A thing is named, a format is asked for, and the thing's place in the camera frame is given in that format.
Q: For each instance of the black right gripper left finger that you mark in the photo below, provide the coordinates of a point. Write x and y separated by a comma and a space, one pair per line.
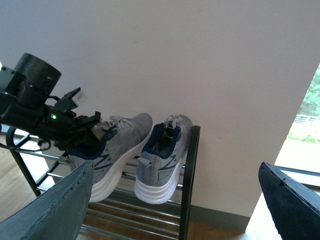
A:
57, 214

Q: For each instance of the grey knit sneaker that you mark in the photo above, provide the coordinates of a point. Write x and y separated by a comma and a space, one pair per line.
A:
121, 140
161, 160

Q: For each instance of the black metal shoe rack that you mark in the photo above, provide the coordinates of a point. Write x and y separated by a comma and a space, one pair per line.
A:
121, 216

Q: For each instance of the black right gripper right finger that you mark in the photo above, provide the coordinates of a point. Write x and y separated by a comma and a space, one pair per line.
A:
294, 208

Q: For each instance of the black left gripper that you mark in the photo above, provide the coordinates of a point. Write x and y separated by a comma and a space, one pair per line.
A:
26, 103

